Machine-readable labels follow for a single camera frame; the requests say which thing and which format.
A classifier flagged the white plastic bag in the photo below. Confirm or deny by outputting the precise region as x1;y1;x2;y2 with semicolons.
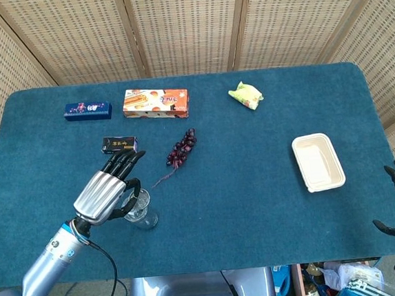
321;257;384;293

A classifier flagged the blue plastic container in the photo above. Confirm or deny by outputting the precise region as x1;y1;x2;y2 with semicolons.
271;264;295;296

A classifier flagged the orange white snack box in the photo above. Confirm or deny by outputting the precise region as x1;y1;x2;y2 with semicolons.
121;83;192;124

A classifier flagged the green yellow snack packet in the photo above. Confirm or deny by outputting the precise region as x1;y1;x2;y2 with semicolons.
226;79;265;112

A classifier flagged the small black box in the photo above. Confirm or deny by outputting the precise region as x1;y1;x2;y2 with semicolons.
100;134;140;157

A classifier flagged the blue table cloth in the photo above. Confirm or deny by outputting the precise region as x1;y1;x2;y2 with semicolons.
0;56;395;290

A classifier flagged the blue white checkered box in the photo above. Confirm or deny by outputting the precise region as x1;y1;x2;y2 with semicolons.
333;275;393;296

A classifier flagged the silver robot torso base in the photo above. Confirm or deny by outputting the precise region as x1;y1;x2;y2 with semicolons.
125;265;278;296

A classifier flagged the clear glass jar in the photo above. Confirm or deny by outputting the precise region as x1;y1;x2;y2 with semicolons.
120;188;160;232

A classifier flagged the bamboo folding screen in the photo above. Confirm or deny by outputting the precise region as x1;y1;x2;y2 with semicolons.
0;0;395;208

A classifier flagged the dark blue long box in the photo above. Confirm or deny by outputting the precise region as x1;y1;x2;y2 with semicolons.
62;99;114;124

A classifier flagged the cream rectangular food tray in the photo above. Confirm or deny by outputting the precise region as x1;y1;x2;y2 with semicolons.
290;130;348;195

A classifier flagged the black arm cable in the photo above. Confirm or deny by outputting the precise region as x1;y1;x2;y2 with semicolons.
84;235;129;296

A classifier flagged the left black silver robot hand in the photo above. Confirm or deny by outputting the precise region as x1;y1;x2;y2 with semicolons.
68;149;153;228

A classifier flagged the purple grape bunch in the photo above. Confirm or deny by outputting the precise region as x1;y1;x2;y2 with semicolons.
146;127;202;188

